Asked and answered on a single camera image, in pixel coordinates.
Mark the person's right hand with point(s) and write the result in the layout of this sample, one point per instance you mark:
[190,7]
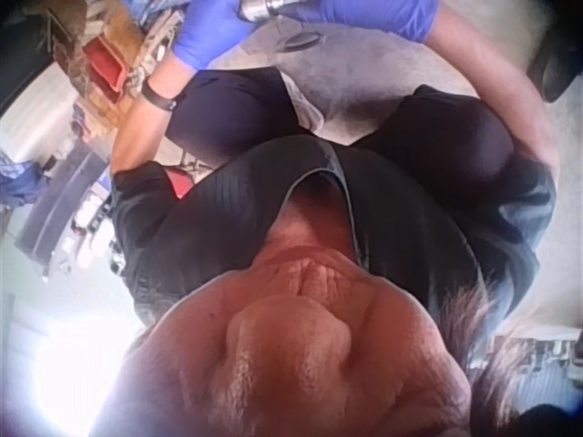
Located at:
[378,13]

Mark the person's left hand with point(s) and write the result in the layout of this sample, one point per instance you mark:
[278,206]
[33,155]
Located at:
[205,36]

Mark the shiny metal cylinder part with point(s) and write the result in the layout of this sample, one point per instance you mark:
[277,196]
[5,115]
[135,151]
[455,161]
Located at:
[260,8]

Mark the person's legs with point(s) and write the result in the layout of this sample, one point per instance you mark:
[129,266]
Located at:
[228,109]

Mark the black wrist band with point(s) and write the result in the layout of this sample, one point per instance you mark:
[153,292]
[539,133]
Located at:
[159,96]

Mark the red plastic bin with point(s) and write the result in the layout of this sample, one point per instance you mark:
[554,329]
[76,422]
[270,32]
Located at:
[105,68]

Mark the cluttered heap of parts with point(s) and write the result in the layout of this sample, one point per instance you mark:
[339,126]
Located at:
[91,27]

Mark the small red box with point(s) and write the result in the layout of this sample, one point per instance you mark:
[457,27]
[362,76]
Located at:
[178,182]

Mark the grey shelf with small items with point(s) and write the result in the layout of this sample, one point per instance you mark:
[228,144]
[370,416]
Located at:
[68,214]

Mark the black rounded object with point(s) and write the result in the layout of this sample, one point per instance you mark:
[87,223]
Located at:
[553,68]

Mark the blue cloth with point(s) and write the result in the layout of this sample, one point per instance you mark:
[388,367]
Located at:
[20,179]

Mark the white rack with items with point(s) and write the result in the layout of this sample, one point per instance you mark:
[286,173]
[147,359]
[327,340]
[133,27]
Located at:
[533,364]

